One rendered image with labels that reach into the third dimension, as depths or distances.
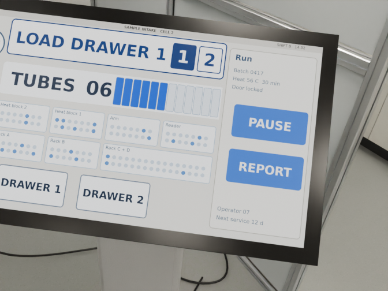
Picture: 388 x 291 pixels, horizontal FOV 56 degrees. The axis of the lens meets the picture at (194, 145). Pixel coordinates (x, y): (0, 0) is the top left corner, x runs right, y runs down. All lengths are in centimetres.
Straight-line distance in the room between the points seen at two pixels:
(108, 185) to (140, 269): 27
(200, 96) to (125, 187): 16
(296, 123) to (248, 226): 15
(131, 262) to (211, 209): 27
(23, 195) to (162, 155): 19
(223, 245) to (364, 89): 65
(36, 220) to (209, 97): 28
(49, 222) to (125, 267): 25
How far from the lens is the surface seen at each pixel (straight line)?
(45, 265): 173
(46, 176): 52
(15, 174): 54
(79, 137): 51
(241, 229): 49
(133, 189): 49
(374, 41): 102
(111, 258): 72
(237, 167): 48
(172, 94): 49
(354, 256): 195
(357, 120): 105
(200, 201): 48
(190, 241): 48
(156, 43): 52
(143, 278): 74
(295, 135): 50
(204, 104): 49
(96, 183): 50
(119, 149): 49
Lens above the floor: 134
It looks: 35 degrees down
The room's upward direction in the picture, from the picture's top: 6 degrees clockwise
